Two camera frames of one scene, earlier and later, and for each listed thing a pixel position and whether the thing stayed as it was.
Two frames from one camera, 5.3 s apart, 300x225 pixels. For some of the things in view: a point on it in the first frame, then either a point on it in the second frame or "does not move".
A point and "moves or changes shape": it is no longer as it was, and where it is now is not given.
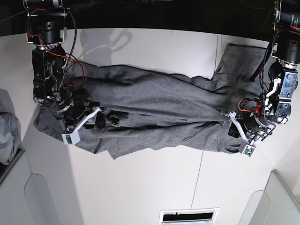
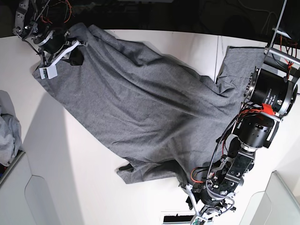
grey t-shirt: x=124 y=113 moves or changes shape
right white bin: x=275 y=205 does not move
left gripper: x=78 y=105 → x=56 y=47
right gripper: x=252 y=123 → x=208 y=201
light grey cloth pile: x=10 y=129 does not move
